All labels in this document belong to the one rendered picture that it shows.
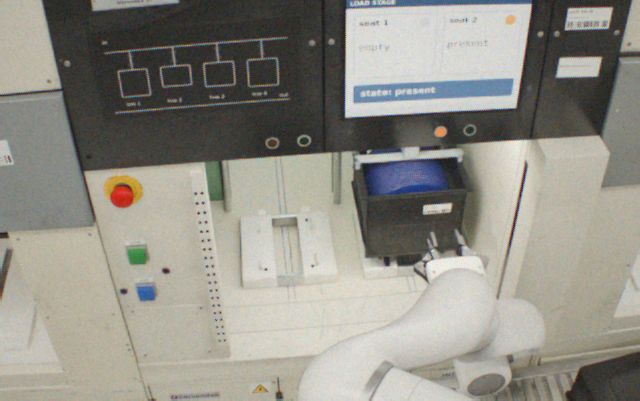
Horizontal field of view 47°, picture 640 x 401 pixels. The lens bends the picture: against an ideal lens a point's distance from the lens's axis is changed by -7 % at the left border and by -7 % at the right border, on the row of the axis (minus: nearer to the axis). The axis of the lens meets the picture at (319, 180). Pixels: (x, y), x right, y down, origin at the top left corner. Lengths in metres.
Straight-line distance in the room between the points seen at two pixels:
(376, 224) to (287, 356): 0.33
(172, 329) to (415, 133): 0.64
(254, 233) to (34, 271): 0.60
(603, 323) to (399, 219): 0.53
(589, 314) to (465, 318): 0.93
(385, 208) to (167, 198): 0.51
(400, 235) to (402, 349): 0.87
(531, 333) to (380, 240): 0.63
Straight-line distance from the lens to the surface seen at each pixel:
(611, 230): 1.59
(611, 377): 1.73
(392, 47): 1.18
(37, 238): 1.43
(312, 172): 2.07
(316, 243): 1.83
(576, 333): 1.82
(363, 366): 0.83
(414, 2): 1.15
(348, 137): 1.26
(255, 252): 1.82
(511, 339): 1.15
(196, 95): 1.20
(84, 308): 1.56
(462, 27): 1.19
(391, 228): 1.69
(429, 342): 0.86
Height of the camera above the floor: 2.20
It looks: 41 degrees down
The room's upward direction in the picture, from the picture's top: 1 degrees counter-clockwise
